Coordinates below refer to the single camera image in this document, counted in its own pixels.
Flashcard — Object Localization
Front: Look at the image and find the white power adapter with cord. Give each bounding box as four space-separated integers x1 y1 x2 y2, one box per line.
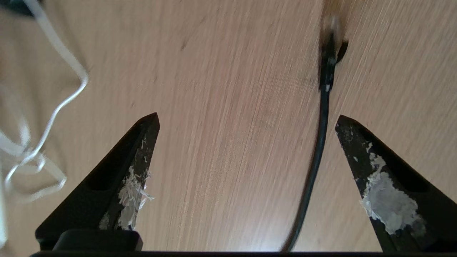
0 0 89 204

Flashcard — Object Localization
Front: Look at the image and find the black ethernet cable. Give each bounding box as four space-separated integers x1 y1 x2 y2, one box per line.
284 18 349 252

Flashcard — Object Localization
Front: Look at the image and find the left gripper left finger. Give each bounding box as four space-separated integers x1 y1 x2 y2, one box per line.
36 112 160 249

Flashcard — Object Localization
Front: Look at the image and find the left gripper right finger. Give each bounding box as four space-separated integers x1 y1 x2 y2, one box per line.
335 115 457 252

